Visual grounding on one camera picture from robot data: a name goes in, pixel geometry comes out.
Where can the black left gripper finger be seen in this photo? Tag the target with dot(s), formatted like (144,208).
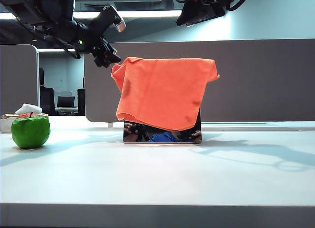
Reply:
(103,63)
(113,57)

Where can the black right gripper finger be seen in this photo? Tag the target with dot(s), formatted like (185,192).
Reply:
(209,20)
(199,13)

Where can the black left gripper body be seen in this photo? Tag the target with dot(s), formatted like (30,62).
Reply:
(101,49)

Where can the orange microfiber cloth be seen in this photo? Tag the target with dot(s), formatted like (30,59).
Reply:
(162,92)

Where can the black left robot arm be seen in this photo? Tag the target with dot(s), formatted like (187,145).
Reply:
(44,16)

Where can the black framed standing mirror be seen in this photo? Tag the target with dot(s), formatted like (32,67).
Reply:
(133,137)

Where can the short ceiling light strip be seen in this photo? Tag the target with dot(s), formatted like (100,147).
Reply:
(49,50)

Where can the dark laptop screen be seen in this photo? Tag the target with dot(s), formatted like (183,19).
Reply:
(65,101)

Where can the white background desk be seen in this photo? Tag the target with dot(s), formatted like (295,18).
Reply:
(66,109)

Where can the tall black office chair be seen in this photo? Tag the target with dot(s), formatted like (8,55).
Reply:
(46,100)

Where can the wide grey desk partition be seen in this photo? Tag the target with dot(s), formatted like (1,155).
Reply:
(258,82)

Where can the white tissue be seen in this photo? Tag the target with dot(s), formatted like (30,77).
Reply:
(27,108)

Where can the narrow grey desk partition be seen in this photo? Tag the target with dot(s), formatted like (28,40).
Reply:
(17,82)

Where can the green apple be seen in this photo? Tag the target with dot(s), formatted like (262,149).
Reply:
(30,133)

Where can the gold and white tissue box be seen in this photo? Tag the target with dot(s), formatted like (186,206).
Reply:
(5,124)

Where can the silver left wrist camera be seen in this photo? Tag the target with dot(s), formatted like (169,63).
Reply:
(120,23)

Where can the white partition foot bracket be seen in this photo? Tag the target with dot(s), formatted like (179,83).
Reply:
(110,124)

